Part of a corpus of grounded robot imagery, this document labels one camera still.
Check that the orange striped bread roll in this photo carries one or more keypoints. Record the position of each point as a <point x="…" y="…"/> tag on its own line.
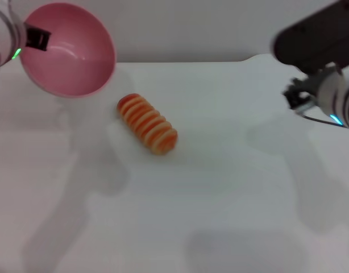
<point x="147" y="126"/>

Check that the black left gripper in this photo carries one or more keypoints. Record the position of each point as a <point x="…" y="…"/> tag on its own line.
<point x="29" y="35"/>

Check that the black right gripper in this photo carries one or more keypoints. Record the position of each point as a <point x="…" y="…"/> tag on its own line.
<point x="306" y="91"/>

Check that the pink plastic bowl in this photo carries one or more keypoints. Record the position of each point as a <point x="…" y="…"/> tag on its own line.
<point x="75" y="65"/>

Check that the right wrist camera housing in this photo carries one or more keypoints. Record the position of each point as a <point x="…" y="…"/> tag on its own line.
<point x="316" y="34"/>

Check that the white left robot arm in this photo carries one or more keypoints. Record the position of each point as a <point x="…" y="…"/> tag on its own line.
<point x="5" y="37"/>

